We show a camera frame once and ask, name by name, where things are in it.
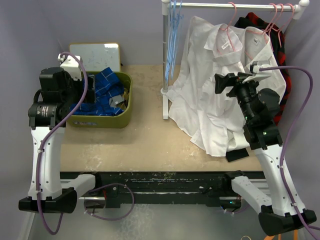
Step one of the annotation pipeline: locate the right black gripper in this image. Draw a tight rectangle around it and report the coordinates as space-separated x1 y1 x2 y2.
215 71 262 123

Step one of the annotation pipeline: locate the blue plaid shirt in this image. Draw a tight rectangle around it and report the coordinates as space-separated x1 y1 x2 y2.
73 67 125 117

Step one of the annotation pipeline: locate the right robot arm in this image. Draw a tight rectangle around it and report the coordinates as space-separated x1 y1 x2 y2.
214 72 317 236

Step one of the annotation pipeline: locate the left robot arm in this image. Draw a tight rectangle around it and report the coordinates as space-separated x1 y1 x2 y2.
18 67 103 214

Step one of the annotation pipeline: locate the white shirt left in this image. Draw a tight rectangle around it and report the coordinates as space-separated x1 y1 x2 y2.
167 16 236 157

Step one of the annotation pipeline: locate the white shirt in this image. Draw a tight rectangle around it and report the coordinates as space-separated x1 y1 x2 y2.
167 16 236 157
222 26 287 152

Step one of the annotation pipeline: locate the white shirt right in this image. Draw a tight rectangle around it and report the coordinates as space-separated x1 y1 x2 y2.
222 26 287 152

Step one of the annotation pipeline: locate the pink hanger left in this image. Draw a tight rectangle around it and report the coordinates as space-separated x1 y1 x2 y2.
215 1 242 57

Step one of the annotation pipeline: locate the pink hanger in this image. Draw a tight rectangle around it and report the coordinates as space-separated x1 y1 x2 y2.
264 3 296 48
215 1 242 57
245 3 279 58

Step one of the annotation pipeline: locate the pink hanger middle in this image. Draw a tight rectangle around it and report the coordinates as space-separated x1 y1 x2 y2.
245 3 279 58

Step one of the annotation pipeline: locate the red black plaid shirt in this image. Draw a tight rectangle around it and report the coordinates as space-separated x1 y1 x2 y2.
234 12 292 125

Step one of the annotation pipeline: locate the pink hanger right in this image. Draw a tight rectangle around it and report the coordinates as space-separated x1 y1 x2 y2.
264 3 296 48

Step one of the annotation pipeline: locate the orange hanger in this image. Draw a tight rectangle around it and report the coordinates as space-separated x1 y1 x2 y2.
263 230 300 240

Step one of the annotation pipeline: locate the small whiteboard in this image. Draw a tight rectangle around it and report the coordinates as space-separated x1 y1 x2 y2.
69 42 121 72

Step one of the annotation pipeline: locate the olive green laundry bin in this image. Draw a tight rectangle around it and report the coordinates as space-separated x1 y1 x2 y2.
67 71 133 129

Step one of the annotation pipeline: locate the black cloth patch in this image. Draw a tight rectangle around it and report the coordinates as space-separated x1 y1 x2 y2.
225 148 249 163

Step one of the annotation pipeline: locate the light blue hangers bunch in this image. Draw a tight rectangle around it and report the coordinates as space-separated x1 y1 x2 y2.
164 0 184 83

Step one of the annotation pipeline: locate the white clothes rack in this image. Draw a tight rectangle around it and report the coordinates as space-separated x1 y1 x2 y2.
161 0 310 120

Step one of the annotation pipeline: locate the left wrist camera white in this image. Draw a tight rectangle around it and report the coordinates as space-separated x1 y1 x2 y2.
57 53 82 81

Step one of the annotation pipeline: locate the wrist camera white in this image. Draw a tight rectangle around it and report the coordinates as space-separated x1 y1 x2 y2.
57 53 82 81
242 60 272 84

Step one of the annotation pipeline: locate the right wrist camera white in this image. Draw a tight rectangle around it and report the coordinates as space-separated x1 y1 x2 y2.
242 60 272 84

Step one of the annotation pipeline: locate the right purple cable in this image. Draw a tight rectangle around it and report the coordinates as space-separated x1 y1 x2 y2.
259 65 320 240

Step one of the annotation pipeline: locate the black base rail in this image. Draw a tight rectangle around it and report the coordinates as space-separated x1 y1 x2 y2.
59 170 266 209

